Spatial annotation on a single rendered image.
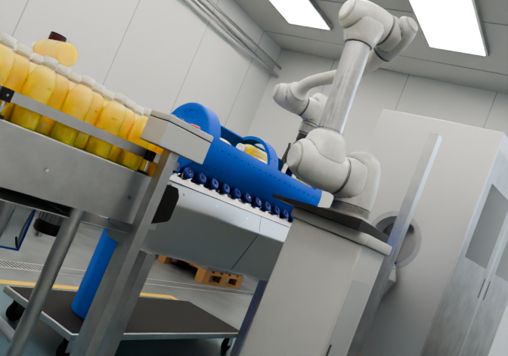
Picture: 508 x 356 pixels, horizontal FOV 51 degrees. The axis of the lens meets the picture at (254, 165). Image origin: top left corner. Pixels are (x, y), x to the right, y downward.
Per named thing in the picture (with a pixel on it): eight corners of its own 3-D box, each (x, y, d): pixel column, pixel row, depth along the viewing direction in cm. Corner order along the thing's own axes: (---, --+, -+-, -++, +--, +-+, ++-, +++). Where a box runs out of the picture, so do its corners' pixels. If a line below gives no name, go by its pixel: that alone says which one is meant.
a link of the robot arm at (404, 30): (391, 46, 231) (367, 32, 226) (422, 18, 218) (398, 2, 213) (394, 67, 223) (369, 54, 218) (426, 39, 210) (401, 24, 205)
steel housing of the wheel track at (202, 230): (383, 311, 354) (402, 263, 356) (139, 255, 191) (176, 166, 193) (348, 294, 372) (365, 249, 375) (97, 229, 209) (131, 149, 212)
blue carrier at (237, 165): (311, 226, 265) (330, 172, 268) (193, 176, 199) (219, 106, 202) (268, 212, 284) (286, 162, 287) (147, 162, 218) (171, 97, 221)
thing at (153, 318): (236, 354, 352) (245, 332, 353) (57, 367, 226) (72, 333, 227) (179, 320, 380) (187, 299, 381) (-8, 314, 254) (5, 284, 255)
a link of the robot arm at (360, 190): (379, 215, 207) (395, 162, 210) (342, 199, 200) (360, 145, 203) (355, 211, 222) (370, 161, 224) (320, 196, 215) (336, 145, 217)
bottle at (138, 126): (118, 163, 171) (140, 109, 172) (116, 162, 177) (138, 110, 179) (138, 171, 173) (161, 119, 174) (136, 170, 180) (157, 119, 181)
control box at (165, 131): (202, 165, 175) (214, 136, 176) (158, 145, 160) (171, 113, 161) (183, 158, 182) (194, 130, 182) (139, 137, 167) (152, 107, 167)
